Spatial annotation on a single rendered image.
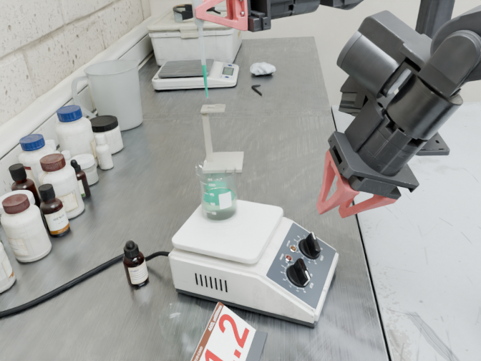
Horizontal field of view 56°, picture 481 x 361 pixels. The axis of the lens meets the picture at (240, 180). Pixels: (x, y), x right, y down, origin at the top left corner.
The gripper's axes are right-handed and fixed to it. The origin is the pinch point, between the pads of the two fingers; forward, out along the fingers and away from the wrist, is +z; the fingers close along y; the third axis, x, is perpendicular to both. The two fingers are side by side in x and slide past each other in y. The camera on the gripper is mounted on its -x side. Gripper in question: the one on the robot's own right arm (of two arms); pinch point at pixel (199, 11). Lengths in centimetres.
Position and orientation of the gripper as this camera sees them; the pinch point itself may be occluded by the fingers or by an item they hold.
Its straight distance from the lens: 71.4
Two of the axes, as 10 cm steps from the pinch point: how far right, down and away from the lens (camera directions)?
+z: -8.9, 2.8, -3.5
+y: 4.4, 4.3, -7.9
